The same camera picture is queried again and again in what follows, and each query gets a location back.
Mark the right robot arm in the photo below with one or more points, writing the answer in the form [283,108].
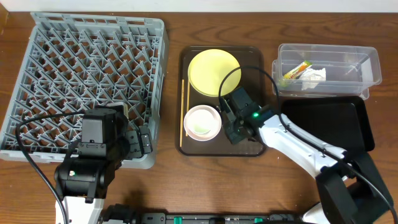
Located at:
[350,187]

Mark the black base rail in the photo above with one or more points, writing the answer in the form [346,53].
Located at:
[162,218]

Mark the yellow round plate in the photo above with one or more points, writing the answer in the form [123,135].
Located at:
[207,70]

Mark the left wooden chopstick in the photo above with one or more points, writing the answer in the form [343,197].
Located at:
[181,112]

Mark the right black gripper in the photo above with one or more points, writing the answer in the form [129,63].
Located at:
[233,137]

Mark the green orange snack wrapper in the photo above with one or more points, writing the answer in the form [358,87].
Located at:
[298,70]

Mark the pink white bowl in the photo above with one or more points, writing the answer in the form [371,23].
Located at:
[202,123]

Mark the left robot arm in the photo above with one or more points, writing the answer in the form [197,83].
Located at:
[90,164]

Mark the grey plastic dish rack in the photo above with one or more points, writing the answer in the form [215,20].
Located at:
[76,62]

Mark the black plastic bin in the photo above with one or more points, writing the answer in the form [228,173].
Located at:
[341,121]

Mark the dark brown serving tray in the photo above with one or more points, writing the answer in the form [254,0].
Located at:
[252,81]

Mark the clear plastic bin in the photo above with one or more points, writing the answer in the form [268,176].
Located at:
[350,70]

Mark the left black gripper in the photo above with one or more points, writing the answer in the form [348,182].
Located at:
[137,142]

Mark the white paper napkin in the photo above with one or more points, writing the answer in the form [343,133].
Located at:
[311,78]

